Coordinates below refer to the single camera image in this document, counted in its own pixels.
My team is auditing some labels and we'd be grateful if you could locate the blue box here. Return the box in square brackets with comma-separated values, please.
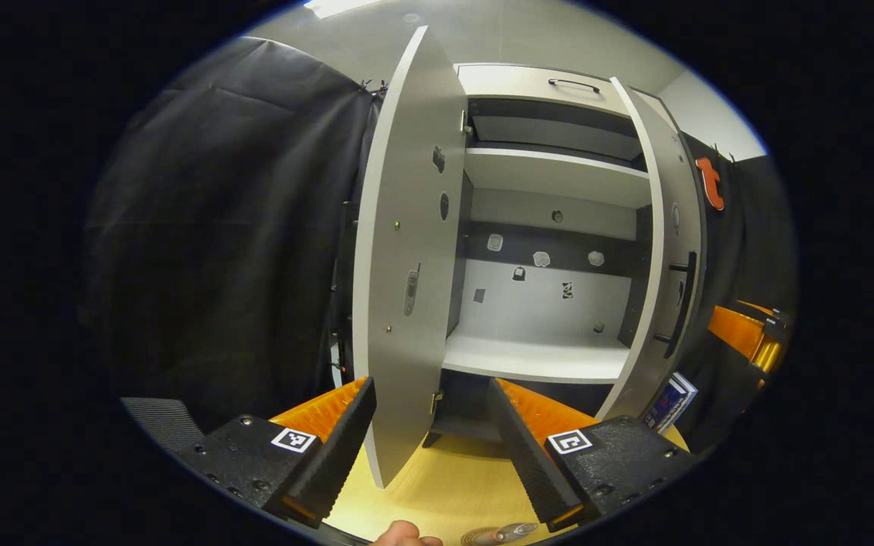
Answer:
[642, 372, 699, 435]

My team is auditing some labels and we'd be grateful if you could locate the white cabinet shelf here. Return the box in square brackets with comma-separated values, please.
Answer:
[464, 148, 652, 209]
[442, 326, 631, 384]

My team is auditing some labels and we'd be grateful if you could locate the grey and white cabinet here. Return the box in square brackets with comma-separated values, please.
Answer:
[422, 63, 681, 448]

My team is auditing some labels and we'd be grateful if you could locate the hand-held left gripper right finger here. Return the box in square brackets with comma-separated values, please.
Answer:
[489, 378, 700, 533]

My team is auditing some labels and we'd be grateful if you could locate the black door handle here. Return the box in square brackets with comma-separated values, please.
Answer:
[653, 252, 698, 359]

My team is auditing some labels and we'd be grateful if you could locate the clear plastic bottle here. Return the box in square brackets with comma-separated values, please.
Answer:
[475, 521, 540, 545]

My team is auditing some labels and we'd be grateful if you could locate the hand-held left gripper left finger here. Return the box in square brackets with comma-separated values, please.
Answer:
[171, 377, 377, 529]

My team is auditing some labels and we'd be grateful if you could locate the white cabinet door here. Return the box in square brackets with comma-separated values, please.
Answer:
[596, 76, 709, 422]
[351, 25, 470, 490]

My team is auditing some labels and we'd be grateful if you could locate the white cabinet drawer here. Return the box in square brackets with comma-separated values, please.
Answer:
[456, 64, 635, 118]

